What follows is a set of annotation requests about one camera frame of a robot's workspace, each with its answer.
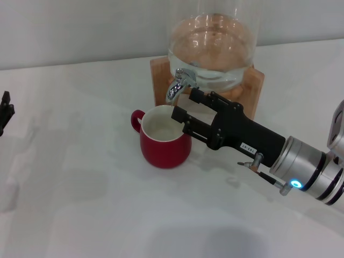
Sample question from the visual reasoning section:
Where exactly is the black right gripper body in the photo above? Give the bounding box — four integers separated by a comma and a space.
206, 103, 286, 168

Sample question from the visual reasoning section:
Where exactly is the red ceramic cup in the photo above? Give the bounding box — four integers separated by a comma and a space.
131, 105, 192, 169

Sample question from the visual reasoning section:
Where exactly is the chrome faucet tap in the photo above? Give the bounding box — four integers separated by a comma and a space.
166, 68, 200, 106

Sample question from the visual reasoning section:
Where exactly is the wooden dispenser stand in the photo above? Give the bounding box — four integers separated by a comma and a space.
149, 56, 266, 119

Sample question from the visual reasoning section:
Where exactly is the glass water dispenser jar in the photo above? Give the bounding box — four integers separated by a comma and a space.
167, 0, 260, 92

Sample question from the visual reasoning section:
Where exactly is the metal plug black cable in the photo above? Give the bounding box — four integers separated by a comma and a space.
237, 152, 293, 197

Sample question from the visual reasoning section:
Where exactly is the black silver wrist camera box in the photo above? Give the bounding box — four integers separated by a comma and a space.
326, 99, 344, 151

